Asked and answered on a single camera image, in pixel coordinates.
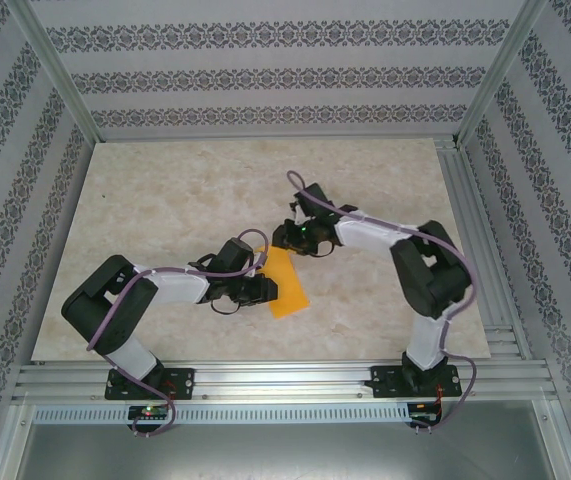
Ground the orange paper sheet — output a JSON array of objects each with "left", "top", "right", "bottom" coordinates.
[{"left": 253, "top": 244, "right": 312, "bottom": 320}]

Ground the grey metal panel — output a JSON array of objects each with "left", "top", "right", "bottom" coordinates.
[{"left": 17, "top": 423, "right": 564, "bottom": 480}]

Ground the left controller board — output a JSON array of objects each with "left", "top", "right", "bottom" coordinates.
[{"left": 127, "top": 404, "right": 170, "bottom": 421}]

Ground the controller board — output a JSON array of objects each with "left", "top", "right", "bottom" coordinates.
[
  {"left": 127, "top": 404, "right": 170, "bottom": 421},
  {"left": 408, "top": 410, "right": 442, "bottom": 427}
]

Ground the right controller board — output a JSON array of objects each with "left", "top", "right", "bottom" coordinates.
[{"left": 408, "top": 410, "right": 442, "bottom": 427}]

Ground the thin black right cable loop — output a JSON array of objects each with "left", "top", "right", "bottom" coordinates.
[{"left": 308, "top": 239, "right": 340, "bottom": 259}]

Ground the thin black cable loop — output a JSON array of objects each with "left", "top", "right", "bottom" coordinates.
[
  {"left": 308, "top": 239, "right": 340, "bottom": 259},
  {"left": 208, "top": 297, "right": 242, "bottom": 317}
]

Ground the thin black left cable loop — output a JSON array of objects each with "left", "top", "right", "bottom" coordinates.
[{"left": 208, "top": 297, "right": 242, "bottom": 317}]

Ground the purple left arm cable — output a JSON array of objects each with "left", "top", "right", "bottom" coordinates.
[{"left": 86, "top": 228, "right": 270, "bottom": 440}]

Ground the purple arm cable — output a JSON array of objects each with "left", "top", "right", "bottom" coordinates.
[
  {"left": 86, "top": 228, "right": 270, "bottom": 440},
  {"left": 284, "top": 170, "right": 479, "bottom": 434}
]

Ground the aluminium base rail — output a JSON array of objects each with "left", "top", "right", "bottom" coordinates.
[{"left": 14, "top": 362, "right": 552, "bottom": 401}]

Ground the slotted grey cable duct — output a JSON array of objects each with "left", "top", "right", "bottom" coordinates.
[{"left": 32, "top": 403, "right": 412, "bottom": 426}]

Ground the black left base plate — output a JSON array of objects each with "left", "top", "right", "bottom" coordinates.
[{"left": 104, "top": 367, "right": 196, "bottom": 401}]

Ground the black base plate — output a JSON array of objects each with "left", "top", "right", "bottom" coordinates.
[
  {"left": 104, "top": 367, "right": 196, "bottom": 401},
  {"left": 370, "top": 364, "right": 462, "bottom": 400}
]

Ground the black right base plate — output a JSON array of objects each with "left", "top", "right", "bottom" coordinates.
[{"left": 370, "top": 364, "right": 462, "bottom": 400}]

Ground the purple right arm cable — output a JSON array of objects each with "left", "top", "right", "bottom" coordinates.
[{"left": 284, "top": 170, "right": 479, "bottom": 434}]

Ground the aluminium right frame post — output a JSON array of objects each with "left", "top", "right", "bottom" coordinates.
[{"left": 454, "top": 0, "right": 551, "bottom": 146}]

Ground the aluminium frame post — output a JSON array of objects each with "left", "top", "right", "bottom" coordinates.
[
  {"left": 454, "top": 0, "right": 551, "bottom": 146},
  {"left": 7, "top": 0, "right": 104, "bottom": 146}
]

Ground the aluminium left frame post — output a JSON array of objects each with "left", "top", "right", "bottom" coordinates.
[{"left": 7, "top": 0, "right": 104, "bottom": 146}]

